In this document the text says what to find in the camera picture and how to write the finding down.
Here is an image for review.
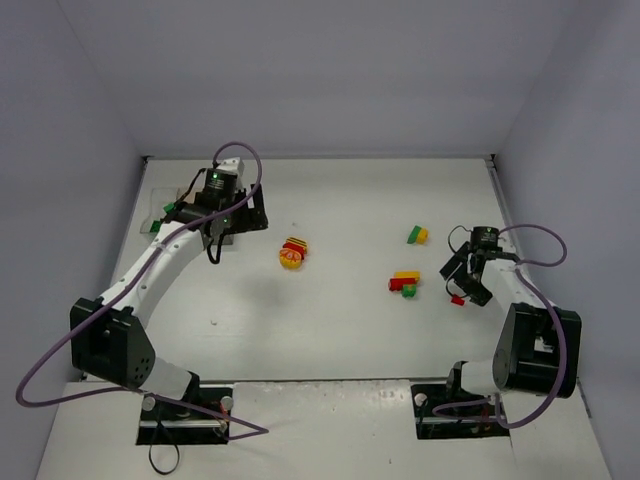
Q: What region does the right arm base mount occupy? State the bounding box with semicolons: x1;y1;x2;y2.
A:
410;383;510;441

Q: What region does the red long lego brick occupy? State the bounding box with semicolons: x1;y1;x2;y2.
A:
388;277;418;292

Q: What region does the yellow small lego brick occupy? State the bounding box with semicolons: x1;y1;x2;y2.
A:
416;228;429;244

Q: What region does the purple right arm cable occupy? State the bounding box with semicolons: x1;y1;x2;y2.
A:
432;224;569;430

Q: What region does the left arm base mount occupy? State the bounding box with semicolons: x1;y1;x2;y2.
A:
136;384;234;446

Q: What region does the small red lego piece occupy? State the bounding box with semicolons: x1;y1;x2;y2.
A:
451;295;465;306

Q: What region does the green number two lego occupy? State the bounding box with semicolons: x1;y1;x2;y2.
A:
401;284;417;298

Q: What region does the red curved lego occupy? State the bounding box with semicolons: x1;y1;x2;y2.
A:
281;242;307;261

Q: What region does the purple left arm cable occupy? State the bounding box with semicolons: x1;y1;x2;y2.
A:
15;141;270;442

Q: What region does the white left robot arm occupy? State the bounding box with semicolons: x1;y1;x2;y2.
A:
70;158;268;403

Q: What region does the green lego in container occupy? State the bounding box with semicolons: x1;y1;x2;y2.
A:
150;220;162;233

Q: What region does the clear plastic container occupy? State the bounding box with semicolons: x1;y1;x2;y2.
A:
140;188;179;235

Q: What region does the yellow striped curved lego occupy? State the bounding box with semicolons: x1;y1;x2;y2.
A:
286;237;308;253

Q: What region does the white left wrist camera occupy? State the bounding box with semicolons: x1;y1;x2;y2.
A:
218;157;245;177

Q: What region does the green slope lego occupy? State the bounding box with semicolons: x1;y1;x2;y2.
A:
407;225;422;244

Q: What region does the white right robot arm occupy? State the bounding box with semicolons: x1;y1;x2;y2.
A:
440;226;582;400

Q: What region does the yellow butterfly print lego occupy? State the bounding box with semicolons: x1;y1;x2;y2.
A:
279;250;304;270

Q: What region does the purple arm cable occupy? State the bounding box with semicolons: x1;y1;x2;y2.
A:
15;141;270;442
432;224;569;430

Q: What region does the yellow long lego brick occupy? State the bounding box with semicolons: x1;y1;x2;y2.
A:
394;271;421;284

